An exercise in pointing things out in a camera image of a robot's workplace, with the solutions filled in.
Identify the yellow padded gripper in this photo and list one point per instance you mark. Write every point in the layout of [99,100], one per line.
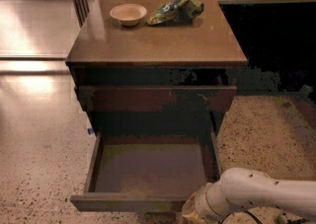
[201,205]

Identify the drawer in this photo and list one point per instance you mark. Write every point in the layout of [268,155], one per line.
[155,98]
[150,174]

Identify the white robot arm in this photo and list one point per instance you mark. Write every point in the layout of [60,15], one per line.
[240,189]

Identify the top drawer front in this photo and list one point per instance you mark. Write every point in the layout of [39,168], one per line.
[155,98]

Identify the brown wooden drawer cabinet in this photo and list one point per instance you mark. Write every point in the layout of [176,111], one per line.
[105,53]

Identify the blue tape piece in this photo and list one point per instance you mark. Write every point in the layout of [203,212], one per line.
[90,130]

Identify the green chip bag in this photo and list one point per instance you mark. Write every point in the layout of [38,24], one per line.
[175,12]

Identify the white bowl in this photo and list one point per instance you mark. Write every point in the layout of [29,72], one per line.
[128,15]

